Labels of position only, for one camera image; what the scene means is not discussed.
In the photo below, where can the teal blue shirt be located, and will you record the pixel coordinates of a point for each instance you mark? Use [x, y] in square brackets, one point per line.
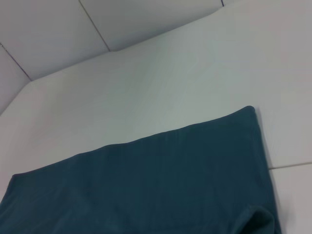
[158, 182]

